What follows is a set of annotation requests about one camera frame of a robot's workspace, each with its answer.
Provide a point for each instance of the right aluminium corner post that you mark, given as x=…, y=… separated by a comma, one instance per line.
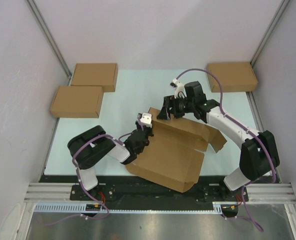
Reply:
x=269, y=31

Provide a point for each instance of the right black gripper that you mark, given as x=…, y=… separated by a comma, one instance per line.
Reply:
x=169, y=102

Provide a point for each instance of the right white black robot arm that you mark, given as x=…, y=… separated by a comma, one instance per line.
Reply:
x=258, y=150

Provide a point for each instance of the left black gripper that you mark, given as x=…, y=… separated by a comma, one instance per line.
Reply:
x=149, y=129

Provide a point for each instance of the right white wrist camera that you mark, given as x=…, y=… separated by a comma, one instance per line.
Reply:
x=179, y=88

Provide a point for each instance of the white slotted cable duct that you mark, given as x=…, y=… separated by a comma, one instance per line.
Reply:
x=93, y=208

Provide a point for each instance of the left aluminium corner post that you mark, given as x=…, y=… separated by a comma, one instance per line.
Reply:
x=36, y=13

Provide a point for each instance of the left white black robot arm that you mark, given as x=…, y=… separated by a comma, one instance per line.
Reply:
x=91, y=146

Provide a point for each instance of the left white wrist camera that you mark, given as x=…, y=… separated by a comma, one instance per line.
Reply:
x=145, y=119

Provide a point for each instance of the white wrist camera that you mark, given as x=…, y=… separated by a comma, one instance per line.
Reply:
x=145, y=119
x=179, y=88

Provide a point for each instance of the aluminium corner post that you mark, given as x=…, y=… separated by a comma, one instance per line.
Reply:
x=36, y=13
x=269, y=31

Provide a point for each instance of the cardboard box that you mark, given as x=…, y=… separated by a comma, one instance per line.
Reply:
x=175, y=153
x=234, y=76
x=96, y=75
x=77, y=102

